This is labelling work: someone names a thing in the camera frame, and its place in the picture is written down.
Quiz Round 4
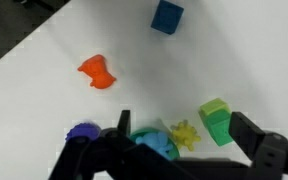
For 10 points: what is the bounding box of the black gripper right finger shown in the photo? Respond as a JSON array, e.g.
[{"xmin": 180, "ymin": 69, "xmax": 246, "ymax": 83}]
[{"xmin": 228, "ymin": 111, "xmax": 288, "ymax": 180}]

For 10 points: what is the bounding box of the dark blue cube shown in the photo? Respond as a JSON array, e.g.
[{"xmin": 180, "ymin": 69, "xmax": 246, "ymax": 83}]
[{"xmin": 150, "ymin": 0, "xmax": 185, "ymax": 36}]

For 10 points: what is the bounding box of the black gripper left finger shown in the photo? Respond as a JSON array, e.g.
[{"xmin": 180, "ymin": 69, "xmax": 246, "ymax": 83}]
[{"xmin": 48, "ymin": 109, "xmax": 192, "ymax": 180}]

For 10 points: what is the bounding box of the green bowl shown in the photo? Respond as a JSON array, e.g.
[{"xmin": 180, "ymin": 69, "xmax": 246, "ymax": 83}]
[{"xmin": 129, "ymin": 127, "xmax": 181, "ymax": 161}]

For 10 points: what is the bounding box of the orange animal toy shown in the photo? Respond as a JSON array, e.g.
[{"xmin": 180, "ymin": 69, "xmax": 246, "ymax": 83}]
[{"xmin": 77, "ymin": 54, "xmax": 118, "ymax": 90}]

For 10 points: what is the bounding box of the black perforated board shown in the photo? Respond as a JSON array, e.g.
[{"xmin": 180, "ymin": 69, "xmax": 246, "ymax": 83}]
[{"xmin": 0, "ymin": 0, "xmax": 72, "ymax": 73}]

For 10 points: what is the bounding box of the yellow spiky toy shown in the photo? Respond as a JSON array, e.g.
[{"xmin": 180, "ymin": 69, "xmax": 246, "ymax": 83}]
[{"xmin": 169, "ymin": 119, "xmax": 202, "ymax": 152}]

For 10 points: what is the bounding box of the green cube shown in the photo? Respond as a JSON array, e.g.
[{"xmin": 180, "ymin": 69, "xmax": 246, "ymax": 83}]
[{"xmin": 203, "ymin": 109, "xmax": 235, "ymax": 148}]

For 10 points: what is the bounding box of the purple round toy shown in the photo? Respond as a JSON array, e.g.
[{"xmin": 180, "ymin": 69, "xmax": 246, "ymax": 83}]
[{"xmin": 65, "ymin": 122, "xmax": 102, "ymax": 143}]

